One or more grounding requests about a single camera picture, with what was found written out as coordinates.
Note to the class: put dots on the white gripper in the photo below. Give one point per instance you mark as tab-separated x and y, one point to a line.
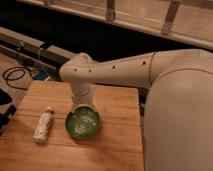
82	95

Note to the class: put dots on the white plastic bottle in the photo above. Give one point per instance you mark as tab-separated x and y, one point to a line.
43	126

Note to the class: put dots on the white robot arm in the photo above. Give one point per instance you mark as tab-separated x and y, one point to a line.
178	116

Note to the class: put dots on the black object at left edge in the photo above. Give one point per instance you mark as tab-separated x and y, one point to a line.
5	99

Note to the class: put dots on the grey metal floor rail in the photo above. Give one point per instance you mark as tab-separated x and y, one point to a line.
20	46

